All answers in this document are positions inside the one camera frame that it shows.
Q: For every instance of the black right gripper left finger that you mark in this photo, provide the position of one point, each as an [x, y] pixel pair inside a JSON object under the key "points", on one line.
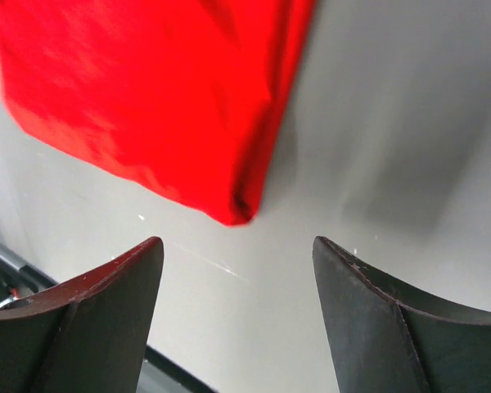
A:
{"points": [[87, 334]]}

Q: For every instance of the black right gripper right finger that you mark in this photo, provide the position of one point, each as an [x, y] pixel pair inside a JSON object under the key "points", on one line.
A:
{"points": [[386, 335]]}

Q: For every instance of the red t shirt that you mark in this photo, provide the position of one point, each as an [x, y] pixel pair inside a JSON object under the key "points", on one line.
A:
{"points": [[182, 97]]}

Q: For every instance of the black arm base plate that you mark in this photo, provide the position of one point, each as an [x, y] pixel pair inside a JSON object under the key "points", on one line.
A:
{"points": [[158, 374]]}

